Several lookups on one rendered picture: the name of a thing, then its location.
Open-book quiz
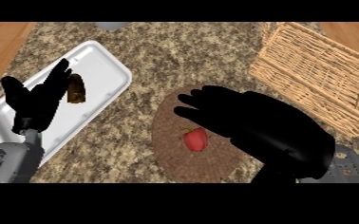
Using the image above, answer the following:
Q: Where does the white rectangular tray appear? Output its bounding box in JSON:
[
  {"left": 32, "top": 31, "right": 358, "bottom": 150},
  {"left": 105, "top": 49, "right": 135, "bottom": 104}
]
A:
[{"left": 0, "top": 40, "right": 134, "bottom": 169}]

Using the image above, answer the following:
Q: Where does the pale grey round object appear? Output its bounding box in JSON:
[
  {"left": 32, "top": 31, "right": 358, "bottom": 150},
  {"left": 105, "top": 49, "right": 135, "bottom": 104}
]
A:
[{"left": 95, "top": 21, "right": 132, "bottom": 31}]

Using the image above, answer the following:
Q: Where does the red bell pepper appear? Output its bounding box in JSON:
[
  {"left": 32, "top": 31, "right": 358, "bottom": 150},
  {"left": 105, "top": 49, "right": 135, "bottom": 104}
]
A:
[{"left": 181, "top": 126, "right": 210, "bottom": 153}]

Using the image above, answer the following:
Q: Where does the woven wicker basket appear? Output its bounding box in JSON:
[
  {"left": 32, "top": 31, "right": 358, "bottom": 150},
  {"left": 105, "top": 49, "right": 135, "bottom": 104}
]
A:
[{"left": 247, "top": 21, "right": 359, "bottom": 140}]

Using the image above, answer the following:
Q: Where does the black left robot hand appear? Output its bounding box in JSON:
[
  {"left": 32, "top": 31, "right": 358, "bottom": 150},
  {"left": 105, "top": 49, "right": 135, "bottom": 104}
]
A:
[{"left": 0, "top": 57, "right": 74, "bottom": 136}]

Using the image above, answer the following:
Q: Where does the dark brown food piece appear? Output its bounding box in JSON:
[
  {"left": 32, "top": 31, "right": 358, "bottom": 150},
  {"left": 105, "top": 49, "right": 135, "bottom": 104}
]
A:
[{"left": 67, "top": 73, "right": 88, "bottom": 104}]

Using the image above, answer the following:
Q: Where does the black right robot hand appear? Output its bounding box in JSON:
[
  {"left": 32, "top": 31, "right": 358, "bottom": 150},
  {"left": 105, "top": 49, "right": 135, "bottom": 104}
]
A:
[{"left": 173, "top": 84, "right": 337, "bottom": 184}]

